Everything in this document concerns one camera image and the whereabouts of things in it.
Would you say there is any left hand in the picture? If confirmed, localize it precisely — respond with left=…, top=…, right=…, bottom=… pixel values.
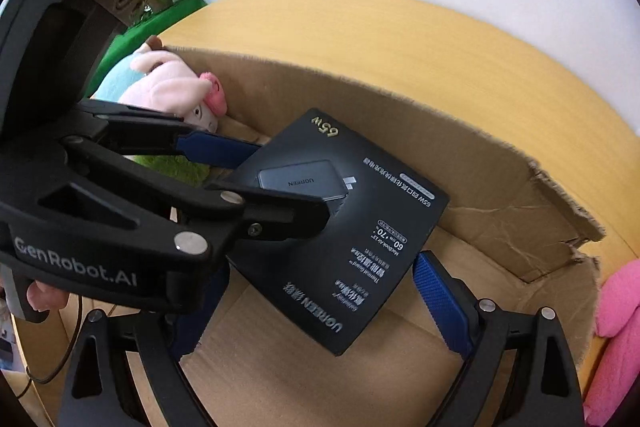
left=26, top=281, right=70, bottom=312

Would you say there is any pig plush teal dress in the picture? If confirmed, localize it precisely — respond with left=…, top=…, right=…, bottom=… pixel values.
left=92, top=36, right=228, bottom=133

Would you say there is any green cloth surface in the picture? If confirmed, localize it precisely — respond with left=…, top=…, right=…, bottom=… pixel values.
left=85, top=0, right=206, bottom=95

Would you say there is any black charger box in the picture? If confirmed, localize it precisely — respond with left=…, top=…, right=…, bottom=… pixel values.
left=229, top=109, right=449, bottom=355

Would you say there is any pink plush toy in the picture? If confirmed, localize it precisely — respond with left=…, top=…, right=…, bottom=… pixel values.
left=584, top=259, right=640, bottom=426

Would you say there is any brown cardboard box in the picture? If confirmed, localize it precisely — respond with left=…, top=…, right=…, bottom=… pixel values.
left=8, top=44, right=606, bottom=427

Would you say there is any black cable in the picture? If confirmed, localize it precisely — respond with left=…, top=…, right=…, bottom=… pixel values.
left=14, top=293, right=84, bottom=403

